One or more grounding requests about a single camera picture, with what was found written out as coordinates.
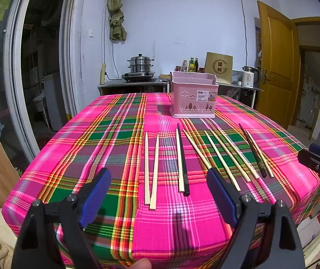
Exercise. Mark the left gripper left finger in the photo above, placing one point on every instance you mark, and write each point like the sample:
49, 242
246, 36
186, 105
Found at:
37, 246

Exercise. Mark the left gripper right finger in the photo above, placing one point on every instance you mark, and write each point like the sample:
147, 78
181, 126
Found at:
265, 235

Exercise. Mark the dark brown chopstick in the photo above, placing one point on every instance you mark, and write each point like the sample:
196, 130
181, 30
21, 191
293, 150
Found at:
260, 162

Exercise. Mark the black chopstick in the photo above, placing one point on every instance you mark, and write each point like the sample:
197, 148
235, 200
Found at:
184, 167

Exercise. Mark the person's left hand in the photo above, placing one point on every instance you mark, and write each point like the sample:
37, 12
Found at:
141, 264

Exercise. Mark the yellow wooden door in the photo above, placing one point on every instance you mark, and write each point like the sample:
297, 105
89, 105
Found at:
279, 76

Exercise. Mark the metal shelf table right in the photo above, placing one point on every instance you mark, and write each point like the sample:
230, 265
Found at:
243, 94

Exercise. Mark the metal shelf table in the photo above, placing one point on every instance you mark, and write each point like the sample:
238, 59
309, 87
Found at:
122, 87
243, 94

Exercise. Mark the white electric kettle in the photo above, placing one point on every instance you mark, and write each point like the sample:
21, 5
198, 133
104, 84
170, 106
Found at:
250, 76

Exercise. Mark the pink plaid tablecloth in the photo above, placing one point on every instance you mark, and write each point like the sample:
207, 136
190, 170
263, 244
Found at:
182, 232

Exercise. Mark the gold cardboard box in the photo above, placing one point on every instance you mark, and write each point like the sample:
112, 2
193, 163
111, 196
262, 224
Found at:
219, 65

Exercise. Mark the pink plastic utensil holder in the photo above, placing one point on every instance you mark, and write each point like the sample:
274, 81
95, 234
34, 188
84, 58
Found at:
193, 95

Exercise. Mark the dark sauce bottle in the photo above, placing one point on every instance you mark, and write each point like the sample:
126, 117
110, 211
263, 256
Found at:
196, 65

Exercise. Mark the green oil bottle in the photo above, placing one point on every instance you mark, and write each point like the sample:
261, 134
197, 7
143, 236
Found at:
191, 65

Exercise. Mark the clear plastic bottle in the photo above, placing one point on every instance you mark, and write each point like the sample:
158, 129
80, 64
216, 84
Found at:
184, 66

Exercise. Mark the metal shelf table left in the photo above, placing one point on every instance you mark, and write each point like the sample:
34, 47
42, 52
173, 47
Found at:
122, 87

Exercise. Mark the white power strip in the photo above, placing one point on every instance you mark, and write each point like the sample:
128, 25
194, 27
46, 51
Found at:
102, 74

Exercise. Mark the stainless steel steamer pot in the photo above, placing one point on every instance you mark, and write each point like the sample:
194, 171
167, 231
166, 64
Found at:
140, 64

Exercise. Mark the black induction cooker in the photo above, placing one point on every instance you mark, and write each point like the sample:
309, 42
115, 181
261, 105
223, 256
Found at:
138, 76

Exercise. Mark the green hanging cloth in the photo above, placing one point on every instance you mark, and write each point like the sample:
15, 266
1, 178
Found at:
117, 31

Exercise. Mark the white wall switch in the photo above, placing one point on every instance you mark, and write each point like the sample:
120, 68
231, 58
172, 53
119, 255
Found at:
91, 33

